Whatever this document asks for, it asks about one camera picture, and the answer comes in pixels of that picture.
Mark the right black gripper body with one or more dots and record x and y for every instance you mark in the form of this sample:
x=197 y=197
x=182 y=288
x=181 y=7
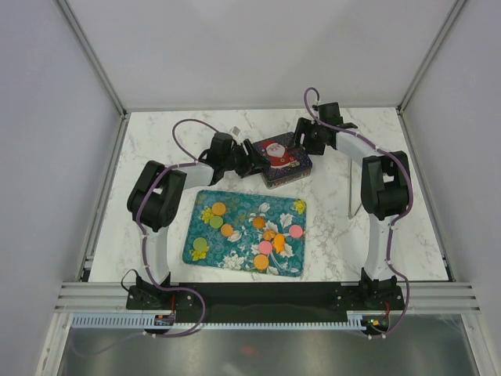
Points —
x=313 y=141

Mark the orange round cookie mid right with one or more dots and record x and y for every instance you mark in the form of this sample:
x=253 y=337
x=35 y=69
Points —
x=269 y=234

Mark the green round cookie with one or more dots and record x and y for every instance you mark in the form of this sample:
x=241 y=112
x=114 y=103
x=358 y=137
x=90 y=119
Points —
x=200 y=244
x=216 y=222

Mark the pink round cookie right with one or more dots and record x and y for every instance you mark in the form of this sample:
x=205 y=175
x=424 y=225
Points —
x=296 y=231

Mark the white cable duct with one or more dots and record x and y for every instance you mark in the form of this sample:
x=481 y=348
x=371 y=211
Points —
x=151 y=321

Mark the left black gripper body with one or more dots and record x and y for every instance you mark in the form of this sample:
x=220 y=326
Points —
x=237 y=161

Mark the gold tin lid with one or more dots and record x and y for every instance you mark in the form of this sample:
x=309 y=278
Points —
x=276 y=150

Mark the green round cookie lower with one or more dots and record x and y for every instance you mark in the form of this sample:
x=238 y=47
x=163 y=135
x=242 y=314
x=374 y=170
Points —
x=200 y=244

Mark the green round cookie upper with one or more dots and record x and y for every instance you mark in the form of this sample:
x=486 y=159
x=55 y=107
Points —
x=216 y=222

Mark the aluminium frame rail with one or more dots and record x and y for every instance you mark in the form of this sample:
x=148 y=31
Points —
x=425 y=297

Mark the metal tongs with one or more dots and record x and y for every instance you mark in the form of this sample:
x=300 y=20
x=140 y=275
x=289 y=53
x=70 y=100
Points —
x=354 y=189

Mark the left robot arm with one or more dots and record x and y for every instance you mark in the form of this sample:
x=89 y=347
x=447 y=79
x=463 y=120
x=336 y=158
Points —
x=154 y=202

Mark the teal floral tray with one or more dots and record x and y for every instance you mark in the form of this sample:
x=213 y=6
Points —
x=249 y=215

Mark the pink round cookie lower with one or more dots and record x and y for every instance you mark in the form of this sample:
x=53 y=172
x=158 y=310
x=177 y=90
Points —
x=265 y=247

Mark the orange flower cookie lower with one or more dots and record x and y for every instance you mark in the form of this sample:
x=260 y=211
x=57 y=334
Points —
x=279 y=243

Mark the pink round cookie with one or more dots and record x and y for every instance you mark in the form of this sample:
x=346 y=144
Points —
x=265 y=247
x=296 y=231

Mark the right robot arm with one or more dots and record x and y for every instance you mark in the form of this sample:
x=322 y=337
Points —
x=386 y=196

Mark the orange round cookie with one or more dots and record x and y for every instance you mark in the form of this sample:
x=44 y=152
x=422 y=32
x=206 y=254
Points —
x=227 y=230
x=261 y=262
x=218 y=209

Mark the orange round cookie bottom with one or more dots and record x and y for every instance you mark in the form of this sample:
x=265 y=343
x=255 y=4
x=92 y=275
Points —
x=261 y=262

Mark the orange round cookie left centre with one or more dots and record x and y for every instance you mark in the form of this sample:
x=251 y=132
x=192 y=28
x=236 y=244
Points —
x=227 y=230

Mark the black mounting base plate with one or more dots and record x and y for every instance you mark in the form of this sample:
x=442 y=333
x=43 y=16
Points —
x=274 y=302

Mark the orange round cookie top left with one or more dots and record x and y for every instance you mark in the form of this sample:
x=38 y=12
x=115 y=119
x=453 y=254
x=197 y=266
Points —
x=218 y=209

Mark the square cookie tin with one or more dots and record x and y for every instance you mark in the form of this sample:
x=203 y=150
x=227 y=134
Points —
x=275 y=177

